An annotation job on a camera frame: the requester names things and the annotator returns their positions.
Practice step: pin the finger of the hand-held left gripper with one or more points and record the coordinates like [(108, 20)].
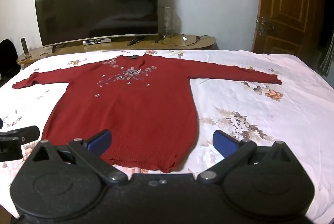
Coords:
[(30, 133)]

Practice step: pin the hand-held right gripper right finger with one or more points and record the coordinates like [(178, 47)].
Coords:
[(224, 141)]

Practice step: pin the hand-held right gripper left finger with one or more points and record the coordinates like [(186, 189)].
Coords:
[(100, 139)]

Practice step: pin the red embroidered sweater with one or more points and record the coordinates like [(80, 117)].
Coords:
[(125, 111)]

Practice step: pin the floral white bedsheet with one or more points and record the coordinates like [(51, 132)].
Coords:
[(261, 114)]

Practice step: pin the black chair back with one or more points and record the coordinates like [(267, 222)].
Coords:
[(7, 57)]

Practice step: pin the dark slim bottle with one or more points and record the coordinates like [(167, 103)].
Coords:
[(25, 45)]

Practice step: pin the silver set-top box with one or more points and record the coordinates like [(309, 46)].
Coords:
[(97, 41)]

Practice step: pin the wooden television cabinet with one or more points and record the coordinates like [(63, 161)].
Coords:
[(182, 44)]

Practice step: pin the clear glass vase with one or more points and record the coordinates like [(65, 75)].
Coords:
[(167, 21)]

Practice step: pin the dark hanging cloth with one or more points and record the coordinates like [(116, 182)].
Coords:
[(327, 54)]

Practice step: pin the large black television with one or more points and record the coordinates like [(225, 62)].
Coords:
[(96, 2)]

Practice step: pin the brown wooden door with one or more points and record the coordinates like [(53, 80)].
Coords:
[(287, 2)]

